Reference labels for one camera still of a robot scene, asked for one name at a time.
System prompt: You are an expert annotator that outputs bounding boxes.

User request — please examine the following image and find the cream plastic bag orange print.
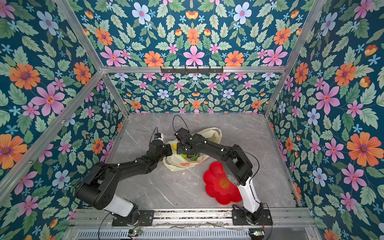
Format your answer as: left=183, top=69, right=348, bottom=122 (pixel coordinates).
left=163, top=128, right=223, bottom=172

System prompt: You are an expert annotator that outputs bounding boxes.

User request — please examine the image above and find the red flower-shaped plate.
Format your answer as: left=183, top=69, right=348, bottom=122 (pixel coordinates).
left=203, top=162, right=243, bottom=206

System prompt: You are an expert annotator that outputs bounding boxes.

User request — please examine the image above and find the green fake lime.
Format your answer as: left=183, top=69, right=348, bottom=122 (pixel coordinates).
left=187, top=154, right=200, bottom=162

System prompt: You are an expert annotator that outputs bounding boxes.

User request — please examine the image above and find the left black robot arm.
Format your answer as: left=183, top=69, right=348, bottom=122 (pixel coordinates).
left=75, top=140, right=173, bottom=219

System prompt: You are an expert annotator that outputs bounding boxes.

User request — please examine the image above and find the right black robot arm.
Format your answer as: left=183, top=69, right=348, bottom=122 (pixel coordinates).
left=175, top=128, right=264, bottom=225

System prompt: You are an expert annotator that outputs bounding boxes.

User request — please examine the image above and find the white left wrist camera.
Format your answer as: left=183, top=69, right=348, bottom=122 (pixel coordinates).
left=154, top=133, right=164, bottom=142

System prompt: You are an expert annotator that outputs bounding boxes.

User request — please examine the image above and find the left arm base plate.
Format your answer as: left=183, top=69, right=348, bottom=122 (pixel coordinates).
left=112, top=210, right=155, bottom=227

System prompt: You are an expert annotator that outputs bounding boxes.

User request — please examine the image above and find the black hook rail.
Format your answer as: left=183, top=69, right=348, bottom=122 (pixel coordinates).
left=160, top=67, right=224, bottom=74

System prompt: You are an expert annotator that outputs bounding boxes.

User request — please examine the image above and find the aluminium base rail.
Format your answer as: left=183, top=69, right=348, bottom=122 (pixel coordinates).
left=69, top=208, right=315, bottom=229

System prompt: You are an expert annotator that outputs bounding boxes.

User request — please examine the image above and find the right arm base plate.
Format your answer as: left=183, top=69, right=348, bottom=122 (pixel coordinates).
left=232, top=205, right=273, bottom=226

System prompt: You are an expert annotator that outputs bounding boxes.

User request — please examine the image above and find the white vented cable duct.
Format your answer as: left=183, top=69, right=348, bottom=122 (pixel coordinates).
left=75, top=229, right=251, bottom=240

